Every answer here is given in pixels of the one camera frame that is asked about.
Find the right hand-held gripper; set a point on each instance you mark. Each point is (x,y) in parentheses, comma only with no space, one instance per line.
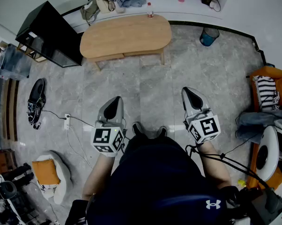
(205,128)

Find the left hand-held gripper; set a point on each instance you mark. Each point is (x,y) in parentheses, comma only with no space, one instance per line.
(107,139)

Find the wooden plank strip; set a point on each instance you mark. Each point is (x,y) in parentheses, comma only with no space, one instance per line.
(143,53)

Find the person's right forearm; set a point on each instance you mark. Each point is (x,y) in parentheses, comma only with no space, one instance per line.
(213,165)

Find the person's left forearm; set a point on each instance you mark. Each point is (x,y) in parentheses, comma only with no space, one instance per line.
(96,174)

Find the wooden coffee table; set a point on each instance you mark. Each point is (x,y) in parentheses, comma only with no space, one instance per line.
(124,35)

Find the person's left shoe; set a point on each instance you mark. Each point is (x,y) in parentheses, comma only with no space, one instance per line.
(137,128)

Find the person's shoe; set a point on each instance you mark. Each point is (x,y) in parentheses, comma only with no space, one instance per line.
(137,128)
(162,130)

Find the person's right shoe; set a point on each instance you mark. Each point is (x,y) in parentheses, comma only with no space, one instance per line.
(162,130)

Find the white power strip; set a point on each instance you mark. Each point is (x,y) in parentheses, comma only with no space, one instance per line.
(67,121)

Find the blue jeans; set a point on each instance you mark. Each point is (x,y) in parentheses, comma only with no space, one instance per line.
(255,119)

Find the black mesh trash bin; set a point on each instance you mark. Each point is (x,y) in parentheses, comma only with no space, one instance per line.
(209,37)

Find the person's dark clothed body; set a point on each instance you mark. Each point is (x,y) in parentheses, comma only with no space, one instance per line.
(155,177)

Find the black white striped cloth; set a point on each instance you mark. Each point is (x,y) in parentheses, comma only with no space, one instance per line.
(266,92)

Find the white chair with orange cushion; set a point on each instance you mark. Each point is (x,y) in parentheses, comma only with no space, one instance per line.
(63,172)

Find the orange cushion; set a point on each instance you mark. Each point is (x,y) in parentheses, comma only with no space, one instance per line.
(46,171)

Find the small yellow object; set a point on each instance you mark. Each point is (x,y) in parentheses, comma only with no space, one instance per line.
(241,183)

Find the red-capped plastic water bottle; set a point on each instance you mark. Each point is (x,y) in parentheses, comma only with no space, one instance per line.
(150,14)

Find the white printed bag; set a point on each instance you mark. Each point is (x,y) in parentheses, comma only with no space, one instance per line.
(47,189)

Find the pink disc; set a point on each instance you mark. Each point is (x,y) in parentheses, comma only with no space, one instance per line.
(181,0)

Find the dark brown box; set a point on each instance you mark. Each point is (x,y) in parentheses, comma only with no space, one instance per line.
(205,0)

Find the olive green bag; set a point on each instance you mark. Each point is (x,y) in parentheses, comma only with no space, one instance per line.
(89,10)

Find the dark wooden slat panel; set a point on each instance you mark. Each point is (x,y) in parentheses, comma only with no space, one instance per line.
(11,109)

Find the black cabinet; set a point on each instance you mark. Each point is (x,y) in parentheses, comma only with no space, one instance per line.
(47,29)

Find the beige bag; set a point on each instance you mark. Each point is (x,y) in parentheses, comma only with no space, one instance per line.
(103,5)

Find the clear plastic storage box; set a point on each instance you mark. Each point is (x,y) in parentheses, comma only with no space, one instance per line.
(13,62)

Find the dark grey bag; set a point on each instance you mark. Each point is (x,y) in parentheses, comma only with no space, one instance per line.
(260,205)

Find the round grey black device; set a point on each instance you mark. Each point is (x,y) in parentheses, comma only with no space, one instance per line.
(6,189)

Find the wooden frame stand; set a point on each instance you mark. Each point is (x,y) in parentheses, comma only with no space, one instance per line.
(26,53)

